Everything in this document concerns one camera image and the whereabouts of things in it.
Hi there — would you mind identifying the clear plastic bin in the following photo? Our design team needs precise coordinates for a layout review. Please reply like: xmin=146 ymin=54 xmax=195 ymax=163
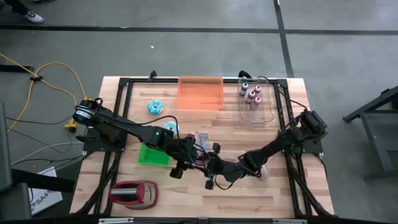
xmin=238 ymin=77 xmax=275 ymax=124

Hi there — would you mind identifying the dark metal stand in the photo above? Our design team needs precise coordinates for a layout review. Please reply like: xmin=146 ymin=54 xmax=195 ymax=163
xmin=343 ymin=84 xmax=398 ymax=183

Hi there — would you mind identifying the black aluminium table frame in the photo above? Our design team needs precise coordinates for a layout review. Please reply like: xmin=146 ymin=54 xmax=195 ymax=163
xmin=70 ymin=76 xmax=335 ymax=218

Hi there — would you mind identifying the orange translucent plastic bin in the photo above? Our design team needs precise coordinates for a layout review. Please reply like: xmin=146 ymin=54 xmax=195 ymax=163
xmin=177 ymin=76 xmax=224 ymax=111

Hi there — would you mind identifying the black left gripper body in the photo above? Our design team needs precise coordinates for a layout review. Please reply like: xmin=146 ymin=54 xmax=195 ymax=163
xmin=174 ymin=138 xmax=206 ymax=170

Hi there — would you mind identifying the white labelled box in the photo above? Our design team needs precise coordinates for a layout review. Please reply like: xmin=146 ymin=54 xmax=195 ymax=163
xmin=29 ymin=166 xmax=63 ymax=215

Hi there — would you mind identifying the green plastic basket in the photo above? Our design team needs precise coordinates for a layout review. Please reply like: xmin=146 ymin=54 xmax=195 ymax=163
xmin=137 ymin=143 xmax=171 ymax=167

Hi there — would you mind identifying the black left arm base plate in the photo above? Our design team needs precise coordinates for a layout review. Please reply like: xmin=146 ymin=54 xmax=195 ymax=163
xmin=76 ymin=127 xmax=127 ymax=152

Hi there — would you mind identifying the silver metal bracket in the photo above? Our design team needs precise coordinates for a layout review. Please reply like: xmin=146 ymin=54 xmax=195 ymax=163
xmin=98 ymin=217 xmax=135 ymax=224
xmin=272 ymin=218 xmax=308 ymax=224

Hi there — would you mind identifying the black flat beam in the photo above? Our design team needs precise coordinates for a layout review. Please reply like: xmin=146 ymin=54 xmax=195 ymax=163
xmin=11 ymin=169 xmax=76 ymax=194

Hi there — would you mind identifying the white floor cable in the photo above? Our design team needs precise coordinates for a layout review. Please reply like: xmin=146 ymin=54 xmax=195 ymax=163
xmin=11 ymin=141 xmax=85 ymax=166

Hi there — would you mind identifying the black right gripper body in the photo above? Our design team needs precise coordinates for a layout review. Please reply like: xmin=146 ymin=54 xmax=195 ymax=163
xmin=214 ymin=155 xmax=251 ymax=185

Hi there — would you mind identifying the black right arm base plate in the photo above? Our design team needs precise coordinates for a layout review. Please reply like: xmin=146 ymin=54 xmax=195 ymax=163
xmin=278 ymin=129 xmax=330 ymax=154

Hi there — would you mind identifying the person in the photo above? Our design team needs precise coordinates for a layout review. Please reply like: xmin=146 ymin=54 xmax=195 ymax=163
xmin=0 ymin=0 xmax=55 ymax=25

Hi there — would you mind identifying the black flat floor strip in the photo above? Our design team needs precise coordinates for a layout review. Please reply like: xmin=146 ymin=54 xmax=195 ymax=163
xmin=0 ymin=64 xmax=35 ymax=74

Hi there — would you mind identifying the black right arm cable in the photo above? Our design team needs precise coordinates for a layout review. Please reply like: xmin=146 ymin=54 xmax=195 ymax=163
xmin=257 ymin=75 xmax=311 ymax=112

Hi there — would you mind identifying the blue frosted donut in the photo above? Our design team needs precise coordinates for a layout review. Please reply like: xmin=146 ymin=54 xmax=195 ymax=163
xmin=147 ymin=100 xmax=164 ymax=116
xmin=163 ymin=121 xmax=180 ymax=136

